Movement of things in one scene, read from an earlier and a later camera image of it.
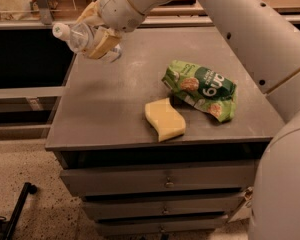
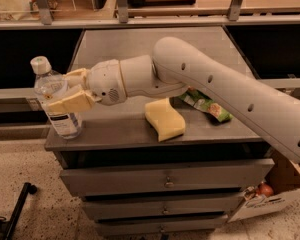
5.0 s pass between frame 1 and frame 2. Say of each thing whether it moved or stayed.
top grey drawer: stayed
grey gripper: moved
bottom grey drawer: stayed
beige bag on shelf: stayed
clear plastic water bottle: moved
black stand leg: stayed
